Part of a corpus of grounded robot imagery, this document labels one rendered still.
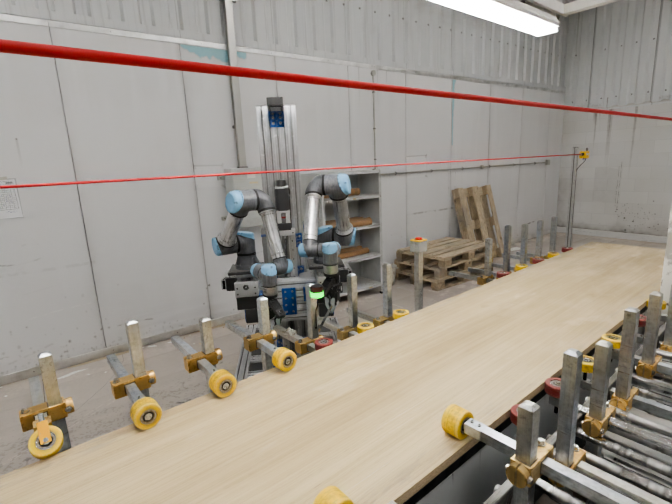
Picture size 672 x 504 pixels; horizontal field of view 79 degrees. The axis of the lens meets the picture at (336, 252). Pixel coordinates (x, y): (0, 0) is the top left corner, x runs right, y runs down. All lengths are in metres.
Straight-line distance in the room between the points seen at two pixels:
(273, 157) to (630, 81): 7.77
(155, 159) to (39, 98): 0.95
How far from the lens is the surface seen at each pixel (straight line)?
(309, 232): 2.17
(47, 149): 4.14
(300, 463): 1.21
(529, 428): 1.09
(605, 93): 9.61
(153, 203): 4.25
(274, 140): 2.71
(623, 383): 1.76
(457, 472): 1.37
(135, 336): 1.58
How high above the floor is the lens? 1.67
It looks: 12 degrees down
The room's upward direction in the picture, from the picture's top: 3 degrees counter-clockwise
